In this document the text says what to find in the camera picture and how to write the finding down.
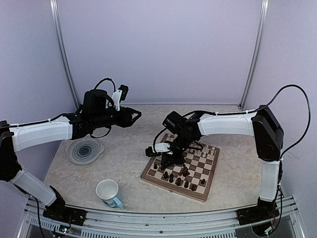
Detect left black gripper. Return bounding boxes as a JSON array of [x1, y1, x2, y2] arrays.
[[92, 106, 142, 129]]

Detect dark bishop piece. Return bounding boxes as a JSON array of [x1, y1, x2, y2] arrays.
[[176, 178, 181, 186]]

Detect dark rook piece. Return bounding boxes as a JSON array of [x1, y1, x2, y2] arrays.
[[191, 184, 197, 191]]

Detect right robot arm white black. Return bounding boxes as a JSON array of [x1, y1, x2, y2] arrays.
[[152, 105, 284, 220]]

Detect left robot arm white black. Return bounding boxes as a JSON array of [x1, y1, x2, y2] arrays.
[[0, 89, 142, 221]]

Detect pile of dark pieces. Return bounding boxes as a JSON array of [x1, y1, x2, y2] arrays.
[[178, 167, 190, 177]]

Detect wooden chess board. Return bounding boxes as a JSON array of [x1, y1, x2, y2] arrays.
[[140, 143, 220, 202]]

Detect grey silicone round lid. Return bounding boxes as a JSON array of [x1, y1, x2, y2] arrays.
[[65, 138, 105, 166]]

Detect light blue mug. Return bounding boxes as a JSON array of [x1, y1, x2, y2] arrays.
[[95, 179, 124, 209]]

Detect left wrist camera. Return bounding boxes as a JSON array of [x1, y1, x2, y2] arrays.
[[112, 84, 129, 111]]

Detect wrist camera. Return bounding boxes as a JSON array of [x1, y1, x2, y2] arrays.
[[112, 84, 129, 111], [145, 142, 173, 157]]

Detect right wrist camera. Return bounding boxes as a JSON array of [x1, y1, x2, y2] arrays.
[[145, 142, 173, 157]]

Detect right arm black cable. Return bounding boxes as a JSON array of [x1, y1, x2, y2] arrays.
[[267, 85, 312, 159]]

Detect front aluminium rail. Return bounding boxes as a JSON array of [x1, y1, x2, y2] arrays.
[[16, 196, 306, 238]]

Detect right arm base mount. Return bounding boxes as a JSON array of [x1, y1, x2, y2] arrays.
[[236, 203, 280, 226]]

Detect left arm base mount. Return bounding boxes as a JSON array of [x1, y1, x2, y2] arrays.
[[43, 204, 87, 226]]

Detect left aluminium frame post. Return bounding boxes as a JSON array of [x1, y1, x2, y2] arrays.
[[50, 0, 80, 108]]

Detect aluminium frame post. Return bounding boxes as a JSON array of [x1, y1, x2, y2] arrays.
[[50, 0, 80, 108], [239, 0, 269, 110]]

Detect right aluminium frame post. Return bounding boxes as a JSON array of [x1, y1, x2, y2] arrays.
[[239, 0, 269, 110]]

